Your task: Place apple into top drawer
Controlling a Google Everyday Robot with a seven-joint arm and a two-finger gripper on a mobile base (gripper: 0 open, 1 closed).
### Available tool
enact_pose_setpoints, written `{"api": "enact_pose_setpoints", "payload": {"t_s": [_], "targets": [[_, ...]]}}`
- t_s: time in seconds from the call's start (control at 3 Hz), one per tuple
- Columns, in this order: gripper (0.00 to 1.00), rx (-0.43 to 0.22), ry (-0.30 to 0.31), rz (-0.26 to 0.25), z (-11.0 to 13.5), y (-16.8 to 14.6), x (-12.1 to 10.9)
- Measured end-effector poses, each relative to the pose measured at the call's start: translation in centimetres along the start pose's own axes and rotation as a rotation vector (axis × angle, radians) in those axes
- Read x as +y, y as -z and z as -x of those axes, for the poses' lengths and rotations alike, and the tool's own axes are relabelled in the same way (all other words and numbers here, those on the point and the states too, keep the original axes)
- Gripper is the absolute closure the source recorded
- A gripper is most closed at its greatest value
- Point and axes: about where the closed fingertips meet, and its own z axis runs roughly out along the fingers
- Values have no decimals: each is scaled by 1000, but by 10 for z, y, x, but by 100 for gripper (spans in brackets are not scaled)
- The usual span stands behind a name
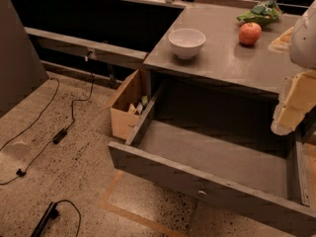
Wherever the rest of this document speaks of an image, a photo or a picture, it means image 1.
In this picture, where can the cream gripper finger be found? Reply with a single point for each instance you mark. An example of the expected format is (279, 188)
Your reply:
(295, 100)
(281, 43)

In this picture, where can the red apple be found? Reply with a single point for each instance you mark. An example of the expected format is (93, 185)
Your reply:
(249, 33)

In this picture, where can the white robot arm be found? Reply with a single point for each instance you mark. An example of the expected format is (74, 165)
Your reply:
(302, 49)

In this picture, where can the grey open top drawer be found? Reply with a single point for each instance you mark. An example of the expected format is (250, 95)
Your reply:
(194, 138)

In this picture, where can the round metal drawer knob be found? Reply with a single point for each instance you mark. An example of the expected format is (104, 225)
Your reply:
(201, 193)

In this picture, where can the green chip bag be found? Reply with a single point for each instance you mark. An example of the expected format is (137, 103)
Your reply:
(264, 13)

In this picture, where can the grey counter cabinet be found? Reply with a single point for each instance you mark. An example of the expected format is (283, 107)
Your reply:
(223, 58)

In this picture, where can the white ceramic bowl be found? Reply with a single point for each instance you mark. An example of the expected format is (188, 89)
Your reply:
(186, 43)

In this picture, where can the items inside cardboard box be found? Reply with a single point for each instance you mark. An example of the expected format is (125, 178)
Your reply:
(139, 107)

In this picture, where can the cardboard box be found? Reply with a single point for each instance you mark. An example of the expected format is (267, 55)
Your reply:
(124, 115)

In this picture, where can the black power adapter brick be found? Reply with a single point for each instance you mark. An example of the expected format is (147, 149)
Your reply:
(59, 136)

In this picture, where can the black power strip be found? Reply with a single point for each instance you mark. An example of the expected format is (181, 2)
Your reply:
(50, 213)

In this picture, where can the grey metal rail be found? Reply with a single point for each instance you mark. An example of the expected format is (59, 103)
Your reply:
(88, 49)

